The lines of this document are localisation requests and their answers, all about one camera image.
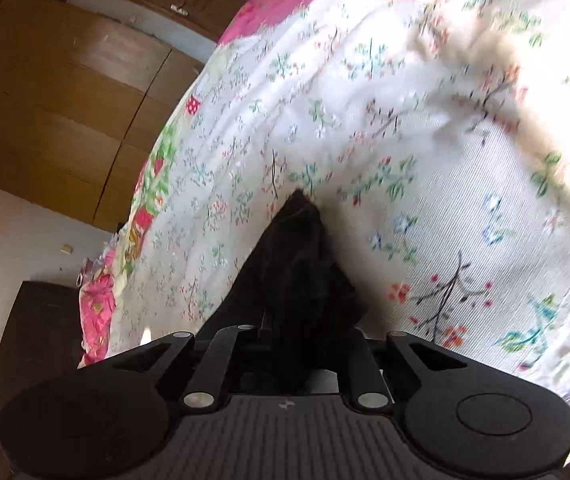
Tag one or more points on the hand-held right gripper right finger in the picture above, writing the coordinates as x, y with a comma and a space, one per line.
362, 360

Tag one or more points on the beige wall switch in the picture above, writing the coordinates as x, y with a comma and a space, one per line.
67, 248

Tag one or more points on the black pants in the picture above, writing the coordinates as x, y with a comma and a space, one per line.
295, 270

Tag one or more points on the wooden wardrobe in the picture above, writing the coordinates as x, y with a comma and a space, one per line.
65, 110

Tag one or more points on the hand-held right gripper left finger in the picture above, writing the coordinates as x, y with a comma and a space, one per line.
235, 347

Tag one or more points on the pale bedside clutter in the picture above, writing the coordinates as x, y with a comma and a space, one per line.
96, 265

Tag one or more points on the floral printed bed sheet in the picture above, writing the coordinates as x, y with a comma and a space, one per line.
415, 135

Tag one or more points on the dark wooden headboard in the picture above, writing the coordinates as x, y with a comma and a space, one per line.
40, 330

